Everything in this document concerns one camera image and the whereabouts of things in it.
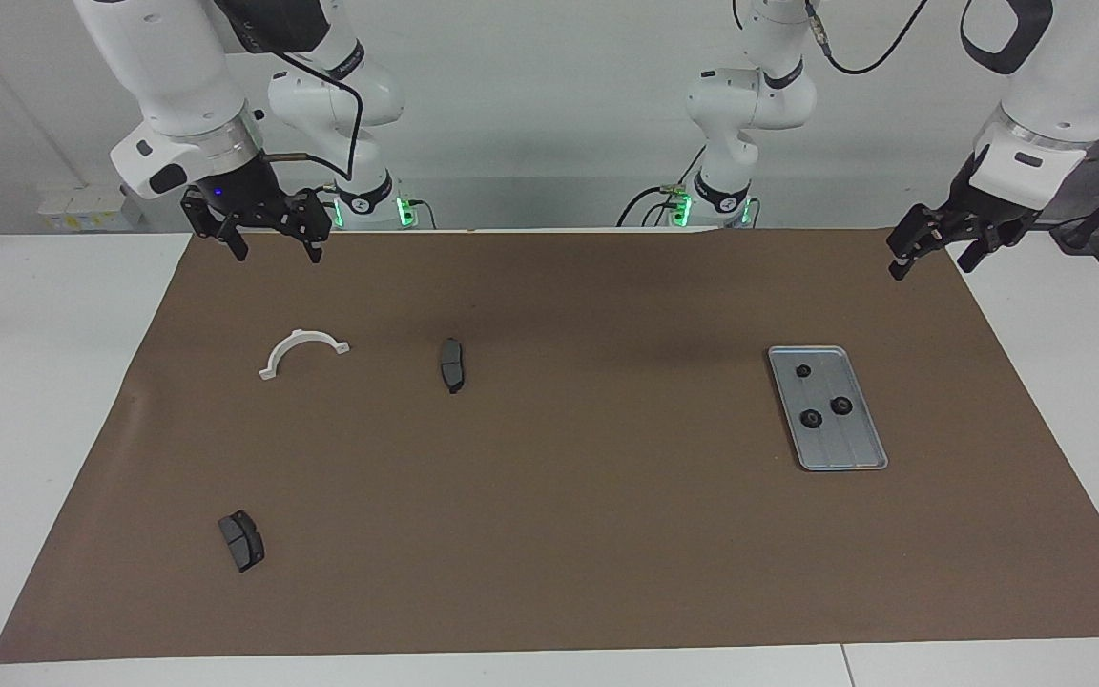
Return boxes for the silver metal tray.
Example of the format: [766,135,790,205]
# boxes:
[767,345,889,472]

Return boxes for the slim dark brake pad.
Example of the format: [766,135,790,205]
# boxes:
[439,338,467,395]

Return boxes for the wide dark brake pad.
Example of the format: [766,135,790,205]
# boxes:
[218,510,266,573]

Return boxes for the brown table mat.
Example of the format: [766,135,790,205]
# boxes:
[0,227,1099,664]

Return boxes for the white semicircular plastic bracket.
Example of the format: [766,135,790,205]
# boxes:
[259,328,351,381]

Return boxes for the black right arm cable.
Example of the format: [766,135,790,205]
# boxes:
[216,0,365,182]

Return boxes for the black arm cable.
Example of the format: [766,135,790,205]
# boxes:
[802,0,932,76]
[216,0,365,182]

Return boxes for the white wall socket box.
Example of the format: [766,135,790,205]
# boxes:
[37,185,145,232]

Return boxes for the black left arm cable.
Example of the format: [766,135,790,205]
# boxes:
[802,0,932,76]

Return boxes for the black left base cable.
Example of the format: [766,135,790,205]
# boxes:
[617,143,708,228]

